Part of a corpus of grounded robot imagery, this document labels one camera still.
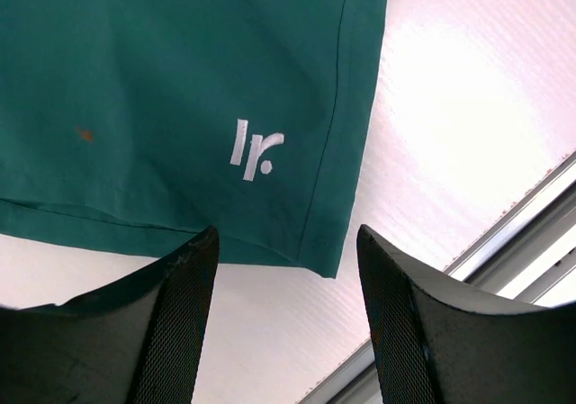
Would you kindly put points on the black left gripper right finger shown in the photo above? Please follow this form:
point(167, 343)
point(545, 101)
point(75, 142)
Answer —
point(438, 340)

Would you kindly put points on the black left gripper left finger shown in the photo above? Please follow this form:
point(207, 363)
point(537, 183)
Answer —
point(136, 340)

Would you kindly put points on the green shorts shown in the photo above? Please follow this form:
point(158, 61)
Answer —
point(129, 126)

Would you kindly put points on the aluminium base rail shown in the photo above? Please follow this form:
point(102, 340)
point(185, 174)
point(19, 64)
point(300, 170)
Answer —
point(529, 254)

